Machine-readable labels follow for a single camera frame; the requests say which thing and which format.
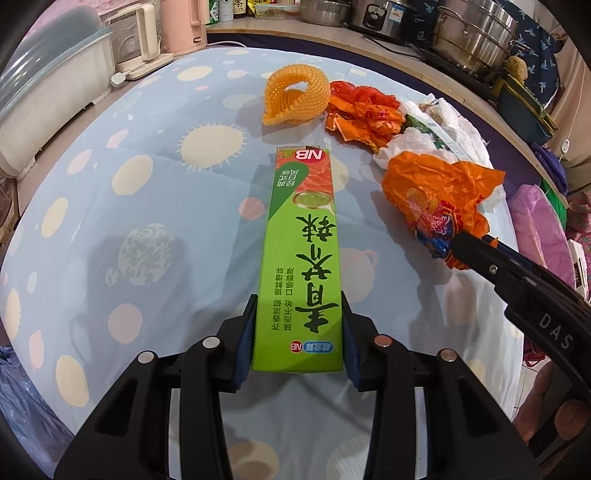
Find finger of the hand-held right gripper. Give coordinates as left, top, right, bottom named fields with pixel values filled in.
left=447, top=231, right=536, bottom=310
left=485, top=236, right=591, bottom=306

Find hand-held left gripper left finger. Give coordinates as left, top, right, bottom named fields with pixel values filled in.
left=54, top=294, right=259, bottom=480

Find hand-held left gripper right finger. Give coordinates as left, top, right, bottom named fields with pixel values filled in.
left=341, top=291, right=541, bottom=480

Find pink trash bin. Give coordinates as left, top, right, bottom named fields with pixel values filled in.
left=508, top=184, right=570, bottom=278

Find orange printed plastic bag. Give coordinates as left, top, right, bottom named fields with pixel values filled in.
left=382, top=151, right=506, bottom=271

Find green paste box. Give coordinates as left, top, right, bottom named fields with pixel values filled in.
left=252, top=147, right=345, bottom=374

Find red plastic bag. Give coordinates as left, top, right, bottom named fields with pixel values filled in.
left=324, top=80, right=407, bottom=151

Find orange foam fruit net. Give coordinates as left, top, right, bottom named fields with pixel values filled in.
left=262, top=65, right=331, bottom=127

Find pink printed cloth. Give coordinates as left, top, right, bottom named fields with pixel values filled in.
left=567, top=190, right=591, bottom=234

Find purple cloth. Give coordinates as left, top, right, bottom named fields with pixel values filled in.
left=531, top=142, right=568, bottom=195

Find green and white packet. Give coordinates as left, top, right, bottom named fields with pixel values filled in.
left=405, top=108, right=476, bottom=160

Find white plastic packaging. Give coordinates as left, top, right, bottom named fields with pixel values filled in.
left=372, top=92, right=509, bottom=213

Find blue basin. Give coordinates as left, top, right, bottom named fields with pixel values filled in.
left=496, top=76, right=559, bottom=139

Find light blue dotted blanket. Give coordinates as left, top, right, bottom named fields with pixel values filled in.
left=0, top=44, right=527, bottom=480

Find yellow green cloth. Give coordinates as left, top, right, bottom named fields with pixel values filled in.
left=501, top=74, right=557, bottom=127

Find yellow sponge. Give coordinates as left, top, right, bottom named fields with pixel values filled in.
left=505, top=55, right=528, bottom=85

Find black induction cooker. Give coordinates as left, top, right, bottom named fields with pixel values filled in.
left=416, top=46, right=502, bottom=99

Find blue printed cloth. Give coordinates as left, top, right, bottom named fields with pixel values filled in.
left=411, top=0, right=563, bottom=112

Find steel steamer pot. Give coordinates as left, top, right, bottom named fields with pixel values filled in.
left=431, top=4, right=522, bottom=84

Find blue plastic bag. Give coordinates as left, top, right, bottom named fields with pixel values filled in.
left=0, top=346, right=77, bottom=464

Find steel rice cooker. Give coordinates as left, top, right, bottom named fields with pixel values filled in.
left=348, top=0, right=419, bottom=38

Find steel bowl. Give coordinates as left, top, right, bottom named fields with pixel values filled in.
left=300, top=0, right=352, bottom=16

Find white dish rack clear lid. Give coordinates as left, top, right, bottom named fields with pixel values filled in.
left=0, top=9, right=116, bottom=174

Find pink kettle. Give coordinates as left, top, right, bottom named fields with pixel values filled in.
left=161, top=0, right=208, bottom=58

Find white kitchen appliance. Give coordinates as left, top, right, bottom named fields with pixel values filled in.
left=113, top=7, right=175, bottom=80

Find clear container yellow packets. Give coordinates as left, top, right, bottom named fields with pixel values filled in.
left=246, top=0, right=302, bottom=17

